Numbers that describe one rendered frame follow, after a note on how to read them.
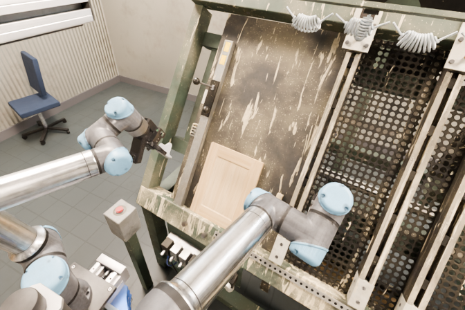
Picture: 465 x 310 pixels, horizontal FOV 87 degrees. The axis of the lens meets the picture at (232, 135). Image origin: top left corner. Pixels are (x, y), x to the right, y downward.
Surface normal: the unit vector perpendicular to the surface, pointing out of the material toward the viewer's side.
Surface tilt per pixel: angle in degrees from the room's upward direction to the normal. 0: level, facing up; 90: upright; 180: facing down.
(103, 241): 0
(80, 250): 0
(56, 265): 8
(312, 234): 27
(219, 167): 56
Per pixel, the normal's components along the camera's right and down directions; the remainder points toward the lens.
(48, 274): 0.13, -0.72
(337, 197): -0.15, -0.46
